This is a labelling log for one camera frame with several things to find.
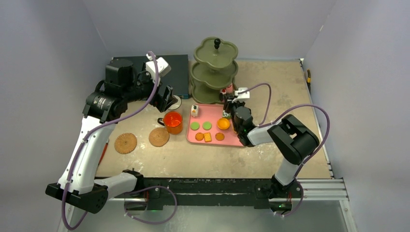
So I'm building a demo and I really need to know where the green three-tier stand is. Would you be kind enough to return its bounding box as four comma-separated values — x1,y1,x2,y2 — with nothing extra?
189,37,239,104

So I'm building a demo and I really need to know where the red handled tool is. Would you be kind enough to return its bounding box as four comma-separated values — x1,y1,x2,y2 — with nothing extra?
98,142,108,164

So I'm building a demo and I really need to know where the pink serving tray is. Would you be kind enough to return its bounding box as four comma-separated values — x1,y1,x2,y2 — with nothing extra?
186,104,243,147

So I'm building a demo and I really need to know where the orange cookie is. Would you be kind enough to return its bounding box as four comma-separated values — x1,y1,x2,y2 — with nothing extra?
195,132,204,141
215,132,225,141

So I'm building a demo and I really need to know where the white ribbed cup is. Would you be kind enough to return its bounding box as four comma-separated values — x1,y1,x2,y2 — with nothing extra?
167,95,182,112

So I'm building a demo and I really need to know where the orange cookie right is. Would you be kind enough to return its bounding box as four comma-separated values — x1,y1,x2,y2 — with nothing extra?
215,132,225,141

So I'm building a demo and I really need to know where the green macaron left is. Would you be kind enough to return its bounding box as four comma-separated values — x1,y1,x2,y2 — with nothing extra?
190,122,200,131

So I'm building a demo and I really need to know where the white roll cake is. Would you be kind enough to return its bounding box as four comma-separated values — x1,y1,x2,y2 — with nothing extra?
190,104,199,117

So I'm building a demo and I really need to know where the orange translucent cup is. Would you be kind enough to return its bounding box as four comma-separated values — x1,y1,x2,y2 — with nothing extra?
157,111,183,135

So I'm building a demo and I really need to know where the orange egg tart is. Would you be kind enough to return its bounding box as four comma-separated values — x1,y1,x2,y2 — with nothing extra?
217,118,230,130

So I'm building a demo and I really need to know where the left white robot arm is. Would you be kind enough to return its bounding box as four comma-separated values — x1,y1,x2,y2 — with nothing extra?
45,57,173,214

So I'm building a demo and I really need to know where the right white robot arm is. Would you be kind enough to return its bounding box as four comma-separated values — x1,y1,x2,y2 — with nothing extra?
222,94,322,197

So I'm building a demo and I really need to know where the yellow black tool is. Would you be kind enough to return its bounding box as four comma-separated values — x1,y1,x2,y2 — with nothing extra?
307,69,311,92

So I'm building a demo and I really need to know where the woven coaster right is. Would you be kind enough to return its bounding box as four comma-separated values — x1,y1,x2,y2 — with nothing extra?
148,128,170,147

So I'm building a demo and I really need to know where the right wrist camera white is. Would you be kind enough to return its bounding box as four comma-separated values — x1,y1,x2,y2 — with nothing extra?
234,87,250,101

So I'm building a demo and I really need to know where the green macaron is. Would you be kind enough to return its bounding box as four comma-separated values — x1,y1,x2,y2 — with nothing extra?
190,122,200,131
202,121,212,131

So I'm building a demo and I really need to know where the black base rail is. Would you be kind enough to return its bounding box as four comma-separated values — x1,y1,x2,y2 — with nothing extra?
117,177,303,210

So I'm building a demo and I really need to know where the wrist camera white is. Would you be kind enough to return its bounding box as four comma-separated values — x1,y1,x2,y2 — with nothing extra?
234,87,250,101
145,53,171,80

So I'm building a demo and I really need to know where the orange cookie left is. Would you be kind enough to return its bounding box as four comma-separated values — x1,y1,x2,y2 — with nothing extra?
195,132,204,141

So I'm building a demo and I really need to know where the dark network switch box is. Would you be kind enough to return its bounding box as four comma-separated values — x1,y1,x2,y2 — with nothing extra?
110,54,190,99

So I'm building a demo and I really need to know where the square yellow cracker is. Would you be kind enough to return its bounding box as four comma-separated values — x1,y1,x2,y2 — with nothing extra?
204,132,212,143

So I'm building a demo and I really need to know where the green macaron right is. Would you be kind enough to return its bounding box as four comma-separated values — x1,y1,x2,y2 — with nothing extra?
202,121,212,131

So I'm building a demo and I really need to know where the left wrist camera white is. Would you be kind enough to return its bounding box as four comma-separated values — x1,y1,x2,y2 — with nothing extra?
145,53,171,80

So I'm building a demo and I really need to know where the green cake slice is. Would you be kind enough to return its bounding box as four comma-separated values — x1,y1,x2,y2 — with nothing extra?
222,111,231,119

